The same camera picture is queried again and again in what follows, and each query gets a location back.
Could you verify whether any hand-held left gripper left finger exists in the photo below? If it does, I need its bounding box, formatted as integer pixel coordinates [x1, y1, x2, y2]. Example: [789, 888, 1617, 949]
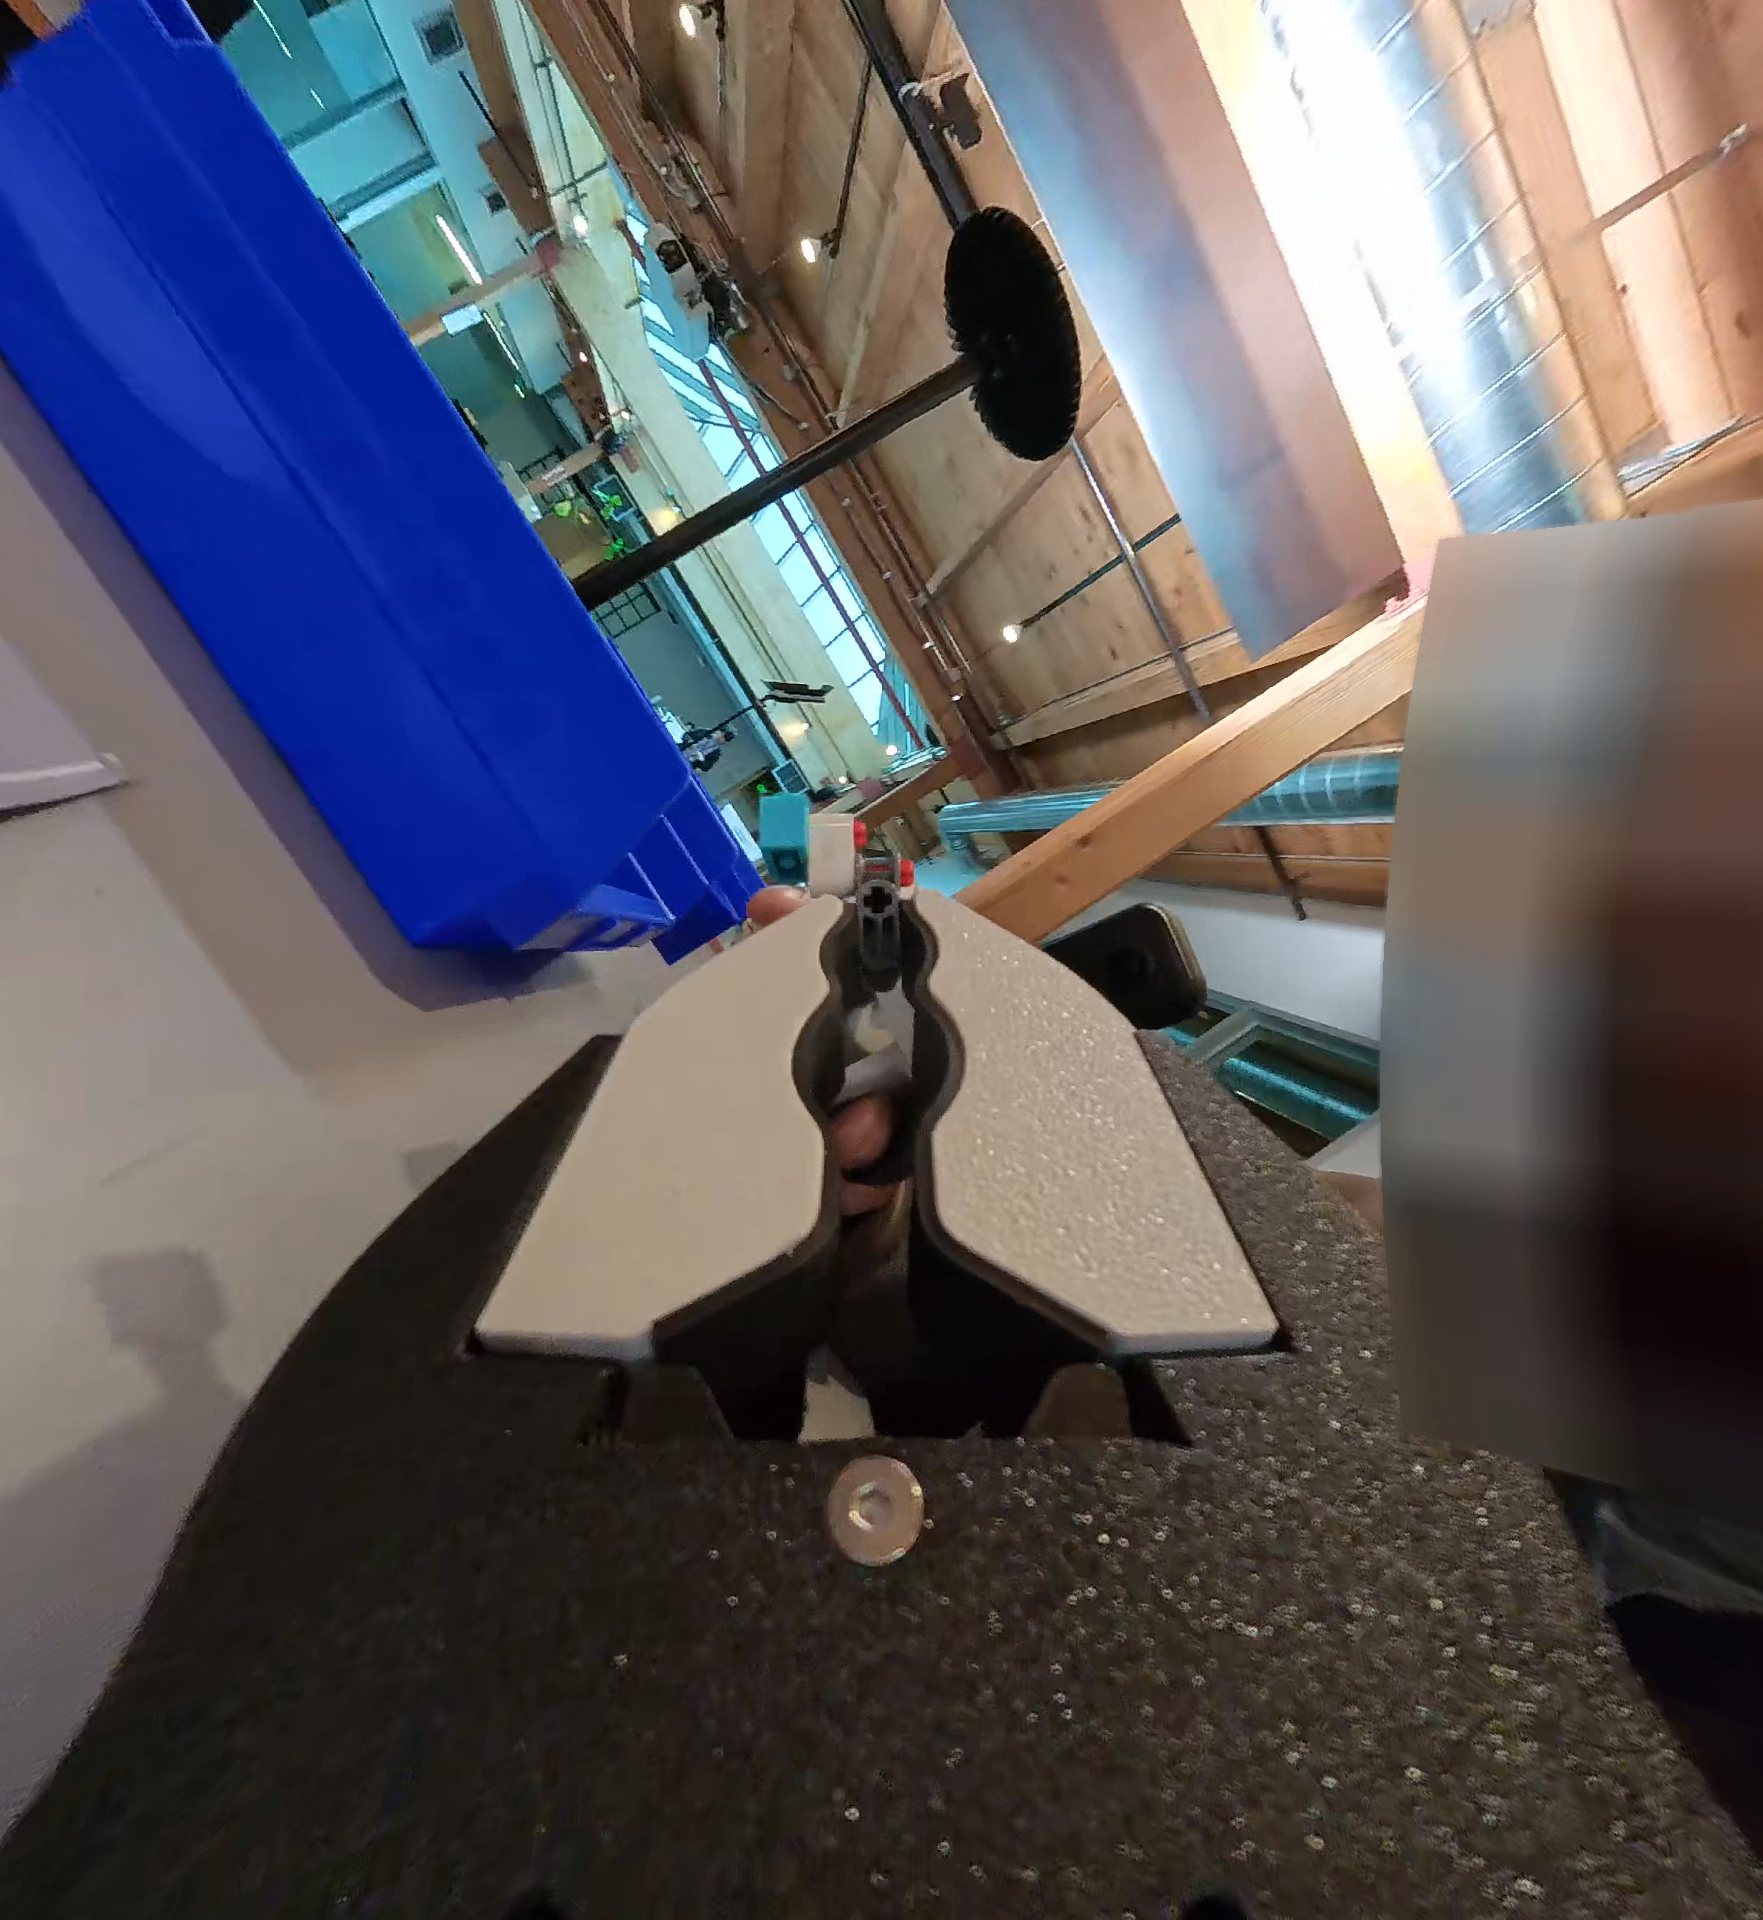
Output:
[475, 892, 845, 1362]

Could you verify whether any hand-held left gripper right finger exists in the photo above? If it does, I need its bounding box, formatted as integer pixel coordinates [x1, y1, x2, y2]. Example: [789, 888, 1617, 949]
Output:
[907, 892, 1283, 1359]

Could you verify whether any small toy brick assembly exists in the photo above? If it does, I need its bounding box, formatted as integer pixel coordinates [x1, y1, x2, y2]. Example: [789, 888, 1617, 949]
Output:
[757, 791, 919, 991]

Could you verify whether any person's right hand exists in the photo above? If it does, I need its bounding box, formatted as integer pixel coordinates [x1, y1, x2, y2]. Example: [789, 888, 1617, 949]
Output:
[745, 884, 913, 1219]

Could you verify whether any wooden beam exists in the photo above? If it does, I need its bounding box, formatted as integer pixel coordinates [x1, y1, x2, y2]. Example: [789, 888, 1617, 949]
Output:
[955, 600, 1429, 944]

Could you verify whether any blue plastic bin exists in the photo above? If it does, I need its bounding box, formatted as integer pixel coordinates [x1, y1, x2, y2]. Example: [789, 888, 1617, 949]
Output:
[0, 0, 673, 954]
[625, 779, 763, 961]

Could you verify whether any black floor lamp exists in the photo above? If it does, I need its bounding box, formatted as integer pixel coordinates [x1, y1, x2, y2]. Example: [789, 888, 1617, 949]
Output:
[573, 205, 1081, 610]

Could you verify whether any slim silver air duct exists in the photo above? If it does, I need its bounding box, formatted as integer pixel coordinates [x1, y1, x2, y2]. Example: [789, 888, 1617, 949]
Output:
[941, 749, 1399, 849]

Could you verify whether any large silver air duct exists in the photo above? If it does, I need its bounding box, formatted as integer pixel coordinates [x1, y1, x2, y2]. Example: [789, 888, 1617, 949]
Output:
[1271, 0, 1763, 527]

